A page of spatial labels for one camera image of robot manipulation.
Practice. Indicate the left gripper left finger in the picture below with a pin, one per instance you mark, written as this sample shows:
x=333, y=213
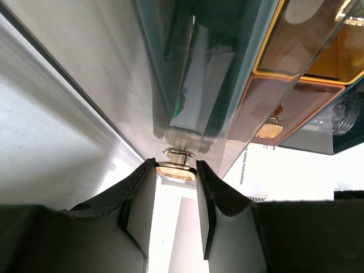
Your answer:
x=109, y=232

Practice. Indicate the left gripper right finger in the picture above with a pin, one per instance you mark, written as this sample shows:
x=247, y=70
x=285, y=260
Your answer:
x=240, y=235

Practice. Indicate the green black highlighter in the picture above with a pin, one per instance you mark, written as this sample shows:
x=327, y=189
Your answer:
x=205, y=71

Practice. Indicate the teal drawer organizer box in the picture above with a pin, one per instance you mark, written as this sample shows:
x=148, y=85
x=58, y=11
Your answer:
x=291, y=58

